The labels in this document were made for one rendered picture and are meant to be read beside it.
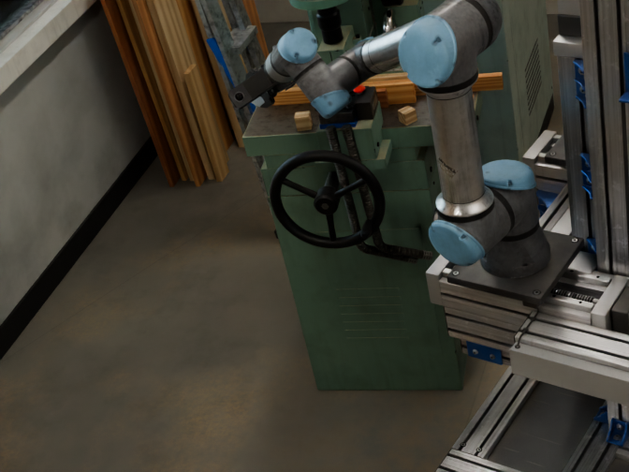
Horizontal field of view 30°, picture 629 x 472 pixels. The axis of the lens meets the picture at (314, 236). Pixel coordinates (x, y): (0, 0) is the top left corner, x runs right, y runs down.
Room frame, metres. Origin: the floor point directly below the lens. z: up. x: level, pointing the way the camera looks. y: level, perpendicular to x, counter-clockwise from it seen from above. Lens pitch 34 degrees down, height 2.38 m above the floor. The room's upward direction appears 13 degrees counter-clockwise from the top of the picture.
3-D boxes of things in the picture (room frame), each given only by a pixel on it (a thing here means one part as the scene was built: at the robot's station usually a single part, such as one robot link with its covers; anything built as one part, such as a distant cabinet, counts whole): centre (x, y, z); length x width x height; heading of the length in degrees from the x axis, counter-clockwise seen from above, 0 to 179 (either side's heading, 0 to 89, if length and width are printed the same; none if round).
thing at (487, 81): (2.71, -0.26, 0.92); 0.62 x 0.02 x 0.04; 71
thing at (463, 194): (1.93, -0.31, 1.19); 0.15 x 0.12 x 0.55; 130
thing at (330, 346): (2.86, -0.20, 0.36); 0.58 x 0.45 x 0.71; 161
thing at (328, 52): (2.76, -0.17, 1.03); 0.14 x 0.07 x 0.09; 161
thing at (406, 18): (2.87, -0.37, 1.02); 0.09 x 0.07 x 0.12; 71
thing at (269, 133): (2.63, -0.18, 0.87); 0.61 x 0.30 x 0.06; 71
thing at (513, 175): (2.01, -0.41, 0.98); 0.13 x 0.12 x 0.14; 130
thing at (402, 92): (2.68, -0.23, 0.93); 0.22 x 0.01 x 0.06; 71
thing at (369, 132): (2.55, -0.15, 0.91); 0.15 x 0.14 x 0.09; 71
